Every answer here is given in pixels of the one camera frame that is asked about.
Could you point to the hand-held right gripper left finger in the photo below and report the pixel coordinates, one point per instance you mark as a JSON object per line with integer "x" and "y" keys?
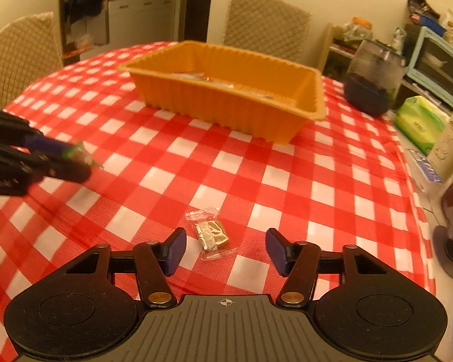
{"x": 175, "y": 250}

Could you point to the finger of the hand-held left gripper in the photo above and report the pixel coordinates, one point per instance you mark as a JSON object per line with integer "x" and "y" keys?
{"x": 60, "y": 169}
{"x": 49, "y": 144}

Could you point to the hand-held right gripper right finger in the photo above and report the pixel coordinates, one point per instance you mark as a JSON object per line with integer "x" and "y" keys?
{"x": 277, "y": 250}

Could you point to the small green candy packet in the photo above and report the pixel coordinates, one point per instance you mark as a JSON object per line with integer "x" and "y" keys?
{"x": 79, "y": 151}

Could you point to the clear candy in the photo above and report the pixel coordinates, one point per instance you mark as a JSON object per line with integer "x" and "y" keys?
{"x": 211, "y": 233}

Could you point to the orange plastic tray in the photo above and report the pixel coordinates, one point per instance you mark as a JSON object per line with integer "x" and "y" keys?
{"x": 230, "y": 109}

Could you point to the red white checkered tablecloth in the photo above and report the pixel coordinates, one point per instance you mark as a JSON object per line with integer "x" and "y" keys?
{"x": 249, "y": 181}

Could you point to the beige quilted chair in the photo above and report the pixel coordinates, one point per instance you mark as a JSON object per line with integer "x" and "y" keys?
{"x": 19, "y": 56}
{"x": 268, "y": 26}

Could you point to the white cabinet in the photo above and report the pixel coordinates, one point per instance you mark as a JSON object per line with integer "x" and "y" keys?
{"x": 136, "y": 19}

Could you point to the blue white box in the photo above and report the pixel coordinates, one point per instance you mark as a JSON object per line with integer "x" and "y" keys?
{"x": 424, "y": 169}

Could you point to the grey phone stand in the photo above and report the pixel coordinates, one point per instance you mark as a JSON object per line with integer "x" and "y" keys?
{"x": 451, "y": 252}

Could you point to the green tissue pack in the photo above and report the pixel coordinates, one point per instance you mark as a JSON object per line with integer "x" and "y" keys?
{"x": 421, "y": 124}

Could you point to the dark glass jar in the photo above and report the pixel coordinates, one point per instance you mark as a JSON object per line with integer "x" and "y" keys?
{"x": 373, "y": 83}

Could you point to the dark door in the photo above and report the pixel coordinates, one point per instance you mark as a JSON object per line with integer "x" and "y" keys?
{"x": 198, "y": 7}

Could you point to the white thermos bottle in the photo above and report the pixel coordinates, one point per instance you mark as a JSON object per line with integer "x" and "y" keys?
{"x": 451, "y": 135}

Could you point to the jar with orange lid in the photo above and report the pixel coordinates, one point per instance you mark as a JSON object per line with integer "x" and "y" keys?
{"x": 358, "y": 28}

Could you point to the clear plastic bag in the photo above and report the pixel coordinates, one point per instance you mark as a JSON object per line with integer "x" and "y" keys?
{"x": 399, "y": 38}

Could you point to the light blue toaster oven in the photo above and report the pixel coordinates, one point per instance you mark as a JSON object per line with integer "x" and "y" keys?
{"x": 438, "y": 64}

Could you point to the white bowl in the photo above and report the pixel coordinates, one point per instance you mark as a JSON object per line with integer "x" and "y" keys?
{"x": 436, "y": 60}

